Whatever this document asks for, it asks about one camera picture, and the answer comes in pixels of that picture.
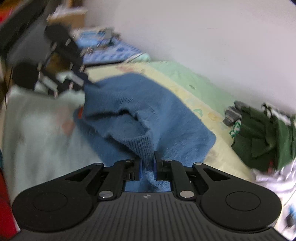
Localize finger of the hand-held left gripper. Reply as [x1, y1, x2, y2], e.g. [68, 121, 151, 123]
[55, 38, 100, 87]
[35, 71, 85, 99]

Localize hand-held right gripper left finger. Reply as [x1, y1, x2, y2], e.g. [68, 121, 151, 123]
[65, 159, 141, 201]

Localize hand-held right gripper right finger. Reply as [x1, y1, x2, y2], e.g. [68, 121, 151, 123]
[154, 151, 230, 200]

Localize blue knit sweater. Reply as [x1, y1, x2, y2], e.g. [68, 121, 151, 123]
[73, 72, 216, 193]

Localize dark green striped clothes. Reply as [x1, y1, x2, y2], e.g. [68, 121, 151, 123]
[229, 103, 296, 173]

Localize cardboard box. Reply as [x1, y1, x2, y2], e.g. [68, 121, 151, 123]
[47, 5, 87, 28]

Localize blue patterned pillow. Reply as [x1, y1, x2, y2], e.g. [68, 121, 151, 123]
[76, 30, 148, 65]

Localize grey knit cloth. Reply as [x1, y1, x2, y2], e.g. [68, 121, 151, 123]
[223, 101, 243, 127]

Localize white cloth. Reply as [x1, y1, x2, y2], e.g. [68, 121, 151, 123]
[252, 160, 296, 202]

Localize red garment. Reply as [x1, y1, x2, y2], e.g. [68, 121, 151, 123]
[0, 167, 21, 240]

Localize white printed sheet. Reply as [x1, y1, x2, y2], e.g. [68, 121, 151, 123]
[275, 199, 296, 234]

